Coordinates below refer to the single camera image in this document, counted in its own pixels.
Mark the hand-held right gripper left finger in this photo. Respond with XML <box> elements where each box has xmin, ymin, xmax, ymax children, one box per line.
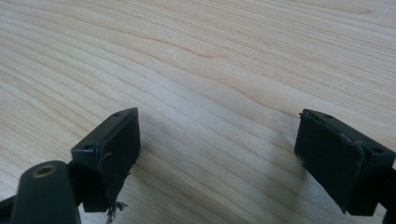
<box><xmin>68</xmin><ymin>106</ymin><xmax>142</xmax><ymax>224</ymax></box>

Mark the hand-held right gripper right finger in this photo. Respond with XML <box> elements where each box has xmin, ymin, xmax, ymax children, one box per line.
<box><xmin>293</xmin><ymin>108</ymin><xmax>396</xmax><ymax>217</ymax></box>

